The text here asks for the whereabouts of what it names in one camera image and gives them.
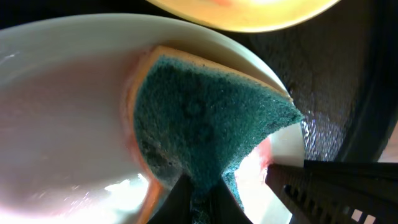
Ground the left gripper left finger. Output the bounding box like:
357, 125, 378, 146
147, 174, 193, 224

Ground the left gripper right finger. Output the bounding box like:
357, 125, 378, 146
209, 179, 252, 224

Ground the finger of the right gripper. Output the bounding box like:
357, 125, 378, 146
265, 161, 397, 223

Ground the green yellow sponge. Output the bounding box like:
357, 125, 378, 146
121, 46, 303, 223

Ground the yellow plate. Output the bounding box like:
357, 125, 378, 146
148, 0, 339, 33

